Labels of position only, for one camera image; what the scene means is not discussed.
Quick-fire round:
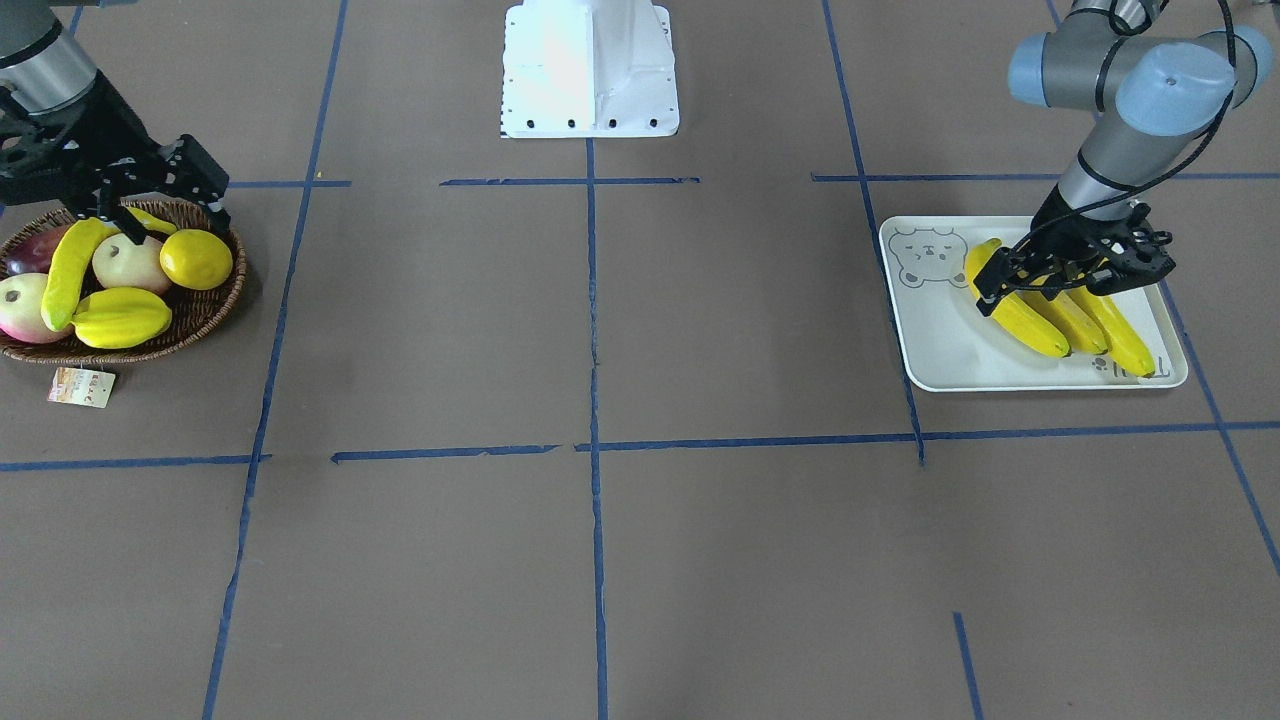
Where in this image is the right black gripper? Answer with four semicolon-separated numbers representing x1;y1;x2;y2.
1;76;230;236

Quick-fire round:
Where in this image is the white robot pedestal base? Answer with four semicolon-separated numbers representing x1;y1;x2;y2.
500;1;681;138

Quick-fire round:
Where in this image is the white pale apple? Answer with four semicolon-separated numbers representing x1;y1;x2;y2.
91;233;173;296

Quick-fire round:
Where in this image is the yellow lemon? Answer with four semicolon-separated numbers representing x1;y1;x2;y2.
157;229;234;291

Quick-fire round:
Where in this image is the dark red plum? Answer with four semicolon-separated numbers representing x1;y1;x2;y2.
4;225;70;275

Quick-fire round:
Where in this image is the yellow green starfruit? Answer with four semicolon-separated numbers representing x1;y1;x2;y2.
70;287;173;350

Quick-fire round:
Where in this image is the pink white peach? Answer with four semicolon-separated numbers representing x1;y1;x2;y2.
1;273;73;345

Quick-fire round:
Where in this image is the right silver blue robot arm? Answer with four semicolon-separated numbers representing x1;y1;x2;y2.
1;1;230;242

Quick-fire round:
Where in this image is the brown wicker basket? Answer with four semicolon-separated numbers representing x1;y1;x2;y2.
1;199;250;365

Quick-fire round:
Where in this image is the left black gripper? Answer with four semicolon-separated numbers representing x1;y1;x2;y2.
970;190;1176;316

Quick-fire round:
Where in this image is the yellow banana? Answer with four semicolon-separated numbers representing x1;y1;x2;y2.
1020;290;1110;355
1068;287;1157;378
964;238;1071;357
41;208;178;331

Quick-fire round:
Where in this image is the white rectangular bear tray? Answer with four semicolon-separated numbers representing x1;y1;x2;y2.
879;215;1190;392

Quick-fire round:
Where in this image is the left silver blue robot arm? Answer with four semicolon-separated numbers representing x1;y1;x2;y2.
972;1;1276;316

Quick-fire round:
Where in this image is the paper price tag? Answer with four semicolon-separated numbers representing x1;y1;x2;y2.
46;366;118;409

